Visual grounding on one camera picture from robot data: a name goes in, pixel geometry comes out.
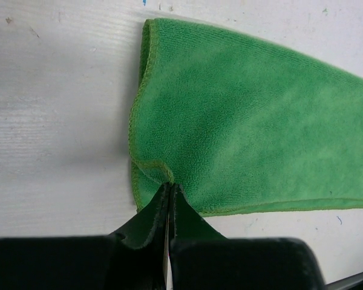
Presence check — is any green microfiber towel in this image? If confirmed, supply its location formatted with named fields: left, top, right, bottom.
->
left=128, top=18, right=363, bottom=216

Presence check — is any aluminium mounting rail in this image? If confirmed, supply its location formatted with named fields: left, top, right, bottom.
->
left=325, top=272, right=363, bottom=290

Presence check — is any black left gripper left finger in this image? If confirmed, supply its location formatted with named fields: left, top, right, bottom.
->
left=0, top=185, right=170, bottom=289

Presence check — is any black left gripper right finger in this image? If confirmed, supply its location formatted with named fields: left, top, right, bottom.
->
left=169, top=184, right=325, bottom=289

